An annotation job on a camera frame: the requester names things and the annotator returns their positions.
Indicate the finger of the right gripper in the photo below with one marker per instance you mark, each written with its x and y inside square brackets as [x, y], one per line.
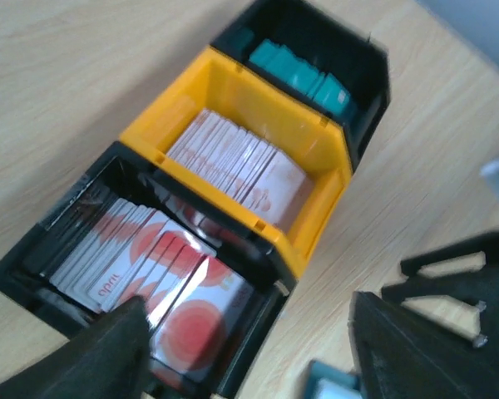
[478, 288]

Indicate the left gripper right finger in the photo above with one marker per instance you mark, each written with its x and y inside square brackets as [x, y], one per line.
[401, 354]

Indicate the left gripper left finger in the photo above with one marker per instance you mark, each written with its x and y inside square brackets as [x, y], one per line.
[87, 357]

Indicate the blue card holder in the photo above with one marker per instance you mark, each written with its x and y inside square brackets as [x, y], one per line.
[326, 382]

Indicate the black bin with red cards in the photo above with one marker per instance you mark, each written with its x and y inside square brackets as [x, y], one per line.
[121, 173]

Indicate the yellow bin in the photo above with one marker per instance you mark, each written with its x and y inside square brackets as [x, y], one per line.
[214, 81]

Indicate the teal card stack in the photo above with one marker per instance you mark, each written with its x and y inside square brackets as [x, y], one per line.
[324, 89]

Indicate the black bin with teal cards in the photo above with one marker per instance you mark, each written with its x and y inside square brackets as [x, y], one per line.
[310, 34]

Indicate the red patterned card stack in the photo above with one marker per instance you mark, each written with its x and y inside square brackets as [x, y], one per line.
[193, 300]

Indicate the white vip card stack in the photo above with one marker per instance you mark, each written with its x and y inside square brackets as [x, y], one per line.
[244, 166]

